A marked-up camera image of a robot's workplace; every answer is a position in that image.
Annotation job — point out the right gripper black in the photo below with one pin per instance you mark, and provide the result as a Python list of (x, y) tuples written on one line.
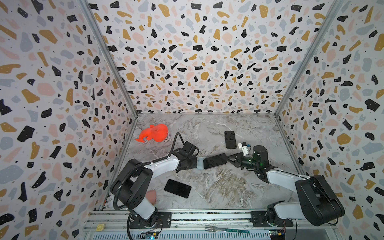
[(237, 160)]

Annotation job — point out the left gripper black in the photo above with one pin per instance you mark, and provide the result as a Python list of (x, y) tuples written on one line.
[(193, 162)]

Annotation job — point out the black phone case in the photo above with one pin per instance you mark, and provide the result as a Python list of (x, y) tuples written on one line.
[(215, 161)]

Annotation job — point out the black phone case camera cutout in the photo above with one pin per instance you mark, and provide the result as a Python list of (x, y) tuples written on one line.
[(230, 140)]

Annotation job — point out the light blue phone case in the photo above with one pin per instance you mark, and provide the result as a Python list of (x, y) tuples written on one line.
[(200, 163)]

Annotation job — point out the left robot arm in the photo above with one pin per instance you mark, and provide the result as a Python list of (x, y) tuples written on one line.
[(130, 187)]

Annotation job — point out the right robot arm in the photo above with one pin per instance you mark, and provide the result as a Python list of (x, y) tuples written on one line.
[(317, 203)]

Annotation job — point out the black phone left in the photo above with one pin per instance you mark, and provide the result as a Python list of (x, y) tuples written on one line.
[(177, 188)]

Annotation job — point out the pink phone case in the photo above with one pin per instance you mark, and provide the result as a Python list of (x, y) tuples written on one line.
[(152, 196)]

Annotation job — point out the red plush toy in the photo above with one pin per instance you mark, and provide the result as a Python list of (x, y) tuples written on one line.
[(157, 133)]

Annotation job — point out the right circuit board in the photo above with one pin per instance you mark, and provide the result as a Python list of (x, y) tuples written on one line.
[(276, 235)]

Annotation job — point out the circuit board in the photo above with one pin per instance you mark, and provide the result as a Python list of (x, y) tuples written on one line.
[(276, 235), (149, 236)]

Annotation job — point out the left circuit board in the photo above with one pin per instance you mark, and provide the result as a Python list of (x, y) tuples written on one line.
[(149, 236)]

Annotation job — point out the yellow sticker tag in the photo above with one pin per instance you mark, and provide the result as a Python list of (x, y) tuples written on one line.
[(100, 227)]

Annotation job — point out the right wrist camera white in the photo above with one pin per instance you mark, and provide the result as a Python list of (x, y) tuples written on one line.
[(245, 148)]

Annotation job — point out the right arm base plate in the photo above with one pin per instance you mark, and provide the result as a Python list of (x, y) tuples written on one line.
[(261, 219)]

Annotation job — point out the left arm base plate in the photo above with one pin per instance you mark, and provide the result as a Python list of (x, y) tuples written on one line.
[(156, 220)]

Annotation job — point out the silver fork green handle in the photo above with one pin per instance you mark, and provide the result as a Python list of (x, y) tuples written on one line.
[(214, 229)]

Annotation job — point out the aluminium rail frame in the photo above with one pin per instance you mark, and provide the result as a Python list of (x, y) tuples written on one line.
[(190, 225)]

